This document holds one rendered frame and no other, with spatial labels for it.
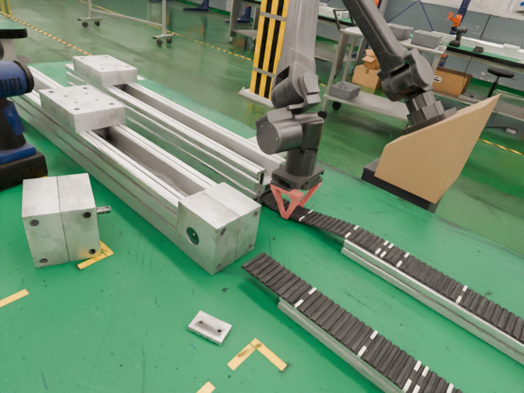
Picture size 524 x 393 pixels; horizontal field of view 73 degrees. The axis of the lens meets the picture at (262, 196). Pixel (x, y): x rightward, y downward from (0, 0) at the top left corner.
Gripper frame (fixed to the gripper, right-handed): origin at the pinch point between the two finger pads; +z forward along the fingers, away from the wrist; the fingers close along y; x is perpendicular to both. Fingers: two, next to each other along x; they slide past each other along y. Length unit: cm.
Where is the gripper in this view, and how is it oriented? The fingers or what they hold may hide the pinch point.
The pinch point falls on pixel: (292, 210)
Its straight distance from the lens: 73.7
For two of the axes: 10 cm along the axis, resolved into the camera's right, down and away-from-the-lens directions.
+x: 8.0, 3.7, -4.8
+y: -5.9, 3.3, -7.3
